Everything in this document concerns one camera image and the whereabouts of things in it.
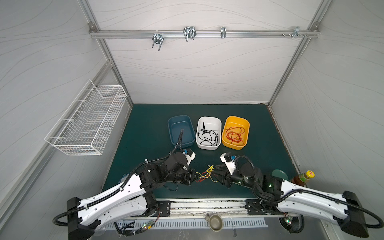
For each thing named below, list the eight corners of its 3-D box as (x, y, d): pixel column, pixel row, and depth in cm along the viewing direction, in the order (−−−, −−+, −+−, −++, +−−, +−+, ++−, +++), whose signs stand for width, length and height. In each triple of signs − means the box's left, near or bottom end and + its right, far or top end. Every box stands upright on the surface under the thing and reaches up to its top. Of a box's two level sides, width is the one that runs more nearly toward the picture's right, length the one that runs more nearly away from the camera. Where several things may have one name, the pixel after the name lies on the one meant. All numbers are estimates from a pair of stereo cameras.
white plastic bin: (195, 150, 97) (195, 144, 92) (195, 122, 112) (195, 116, 107) (222, 150, 97) (224, 144, 92) (219, 122, 113) (220, 116, 107)
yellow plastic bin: (218, 145, 98) (219, 141, 94) (226, 118, 114) (227, 113, 110) (244, 153, 95) (246, 149, 91) (248, 123, 110) (250, 119, 106)
